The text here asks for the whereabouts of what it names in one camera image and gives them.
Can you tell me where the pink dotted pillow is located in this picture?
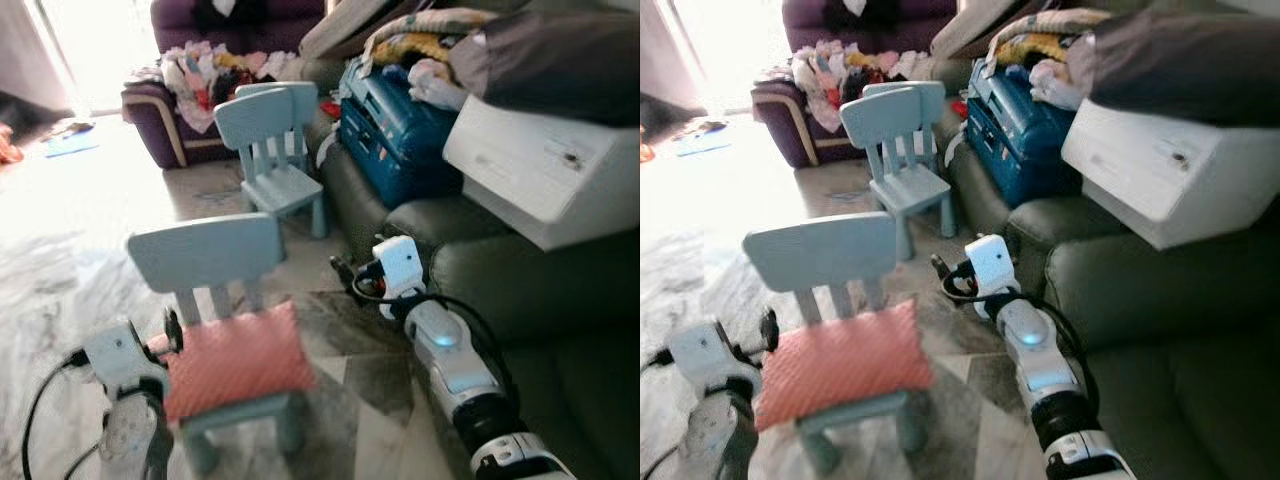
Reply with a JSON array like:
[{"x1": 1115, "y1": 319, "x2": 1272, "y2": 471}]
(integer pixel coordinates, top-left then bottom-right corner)
[
  {"x1": 755, "y1": 298, "x2": 936, "y2": 433},
  {"x1": 150, "y1": 300, "x2": 319, "y2": 423}
]

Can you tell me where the green leather sofa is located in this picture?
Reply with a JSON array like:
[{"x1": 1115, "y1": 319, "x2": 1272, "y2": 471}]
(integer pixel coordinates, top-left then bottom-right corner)
[
  {"x1": 305, "y1": 60, "x2": 641, "y2": 480},
  {"x1": 935, "y1": 60, "x2": 1280, "y2": 480}
]

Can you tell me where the grey-brown pillow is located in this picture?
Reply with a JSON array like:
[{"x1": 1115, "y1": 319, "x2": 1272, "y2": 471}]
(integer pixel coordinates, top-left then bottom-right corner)
[
  {"x1": 450, "y1": 12, "x2": 641, "y2": 126},
  {"x1": 1068, "y1": 12, "x2": 1280, "y2": 126}
]

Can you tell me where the blue floor mat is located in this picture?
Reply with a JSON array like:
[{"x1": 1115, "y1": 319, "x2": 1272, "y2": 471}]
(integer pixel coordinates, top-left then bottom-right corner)
[
  {"x1": 675, "y1": 130, "x2": 731, "y2": 159},
  {"x1": 45, "y1": 130, "x2": 101, "y2": 159}
]

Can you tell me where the white box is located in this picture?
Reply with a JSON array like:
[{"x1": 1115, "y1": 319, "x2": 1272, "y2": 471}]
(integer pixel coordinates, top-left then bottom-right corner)
[
  {"x1": 443, "y1": 95, "x2": 641, "y2": 251},
  {"x1": 1060, "y1": 98, "x2": 1280, "y2": 251}
]

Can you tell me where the white pink cloth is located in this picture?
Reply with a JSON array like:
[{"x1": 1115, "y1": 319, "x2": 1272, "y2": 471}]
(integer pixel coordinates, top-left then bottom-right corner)
[
  {"x1": 408, "y1": 58, "x2": 471, "y2": 111},
  {"x1": 1030, "y1": 58, "x2": 1091, "y2": 111}
]

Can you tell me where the pile of colourful clothes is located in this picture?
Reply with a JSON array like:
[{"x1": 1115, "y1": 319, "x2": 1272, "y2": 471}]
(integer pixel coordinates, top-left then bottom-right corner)
[
  {"x1": 158, "y1": 42, "x2": 301, "y2": 131},
  {"x1": 788, "y1": 40, "x2": 931, "y2": 133}
]

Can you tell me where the yellow patterned blanket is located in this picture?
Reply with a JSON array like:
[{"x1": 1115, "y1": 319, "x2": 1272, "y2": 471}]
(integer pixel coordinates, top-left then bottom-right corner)
[
  {"x1": 985, "y1": 8, "x2": 1111, "y2": 71},
  {"x1": 362, "y1": 8, "x2": 496, "y2": 76}
]

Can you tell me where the brown flat cushion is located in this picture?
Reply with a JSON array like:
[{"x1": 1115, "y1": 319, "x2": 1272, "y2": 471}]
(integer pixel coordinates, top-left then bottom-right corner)
[
  {"x1": 930, "y1": 0, "x2": 1051, "y2": 59},
  {"x1": 300, "y1": 0, "x2": 441, "y2": 59}
]

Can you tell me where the purple armchair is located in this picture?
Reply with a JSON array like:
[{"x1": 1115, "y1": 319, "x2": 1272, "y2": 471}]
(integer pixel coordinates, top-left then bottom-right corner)
[
  {"x1": 750, "y1": 0, "x2": 961, "y2": 169},
  {"x1": 122, "y1": 0, "x2": 331, "y2": 169}
]

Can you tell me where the light curtain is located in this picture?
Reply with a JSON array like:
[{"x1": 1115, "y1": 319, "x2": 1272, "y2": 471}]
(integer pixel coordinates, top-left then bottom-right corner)
[
  {"x1": 640, "y1": 0, "x2": 701, "y2": 111},
  {"x1": 0, "y1": 0, "x2": 76, "y2": 116}
]

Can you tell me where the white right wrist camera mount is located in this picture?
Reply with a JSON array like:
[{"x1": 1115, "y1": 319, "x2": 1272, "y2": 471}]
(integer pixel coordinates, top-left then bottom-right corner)
[
  {"x1": 372, "y1": 236, "x2": 426, "y2": 301},
  {"x1": 965, "y1": 235, "x2": 1021, "y2": 299}
]

